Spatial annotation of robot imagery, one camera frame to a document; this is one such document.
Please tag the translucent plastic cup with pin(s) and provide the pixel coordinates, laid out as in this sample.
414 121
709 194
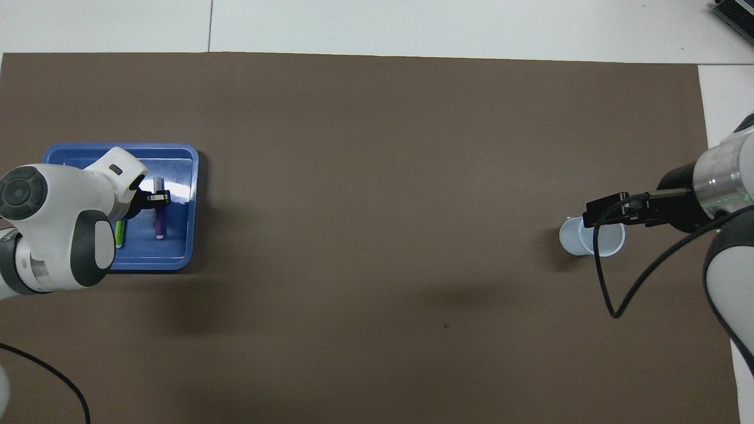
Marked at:
572 240

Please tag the green highlighter pen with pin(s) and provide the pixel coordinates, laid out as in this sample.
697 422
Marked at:
119 235

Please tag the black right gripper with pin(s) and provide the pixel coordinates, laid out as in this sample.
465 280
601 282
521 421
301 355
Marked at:
677 203

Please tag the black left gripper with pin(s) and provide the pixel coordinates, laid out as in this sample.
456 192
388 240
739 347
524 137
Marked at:
136 205

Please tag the blue plastic tray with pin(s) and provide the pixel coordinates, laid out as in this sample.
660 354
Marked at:
177 235

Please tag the grey ribbed device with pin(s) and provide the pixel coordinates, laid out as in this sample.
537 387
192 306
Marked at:
736 15

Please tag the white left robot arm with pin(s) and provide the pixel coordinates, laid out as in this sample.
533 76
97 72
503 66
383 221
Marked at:
59 212

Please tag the purple highlighter pen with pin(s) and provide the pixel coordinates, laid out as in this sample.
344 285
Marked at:
159 224

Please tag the brown table mat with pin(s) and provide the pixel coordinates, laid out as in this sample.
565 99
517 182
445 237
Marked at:
377 176

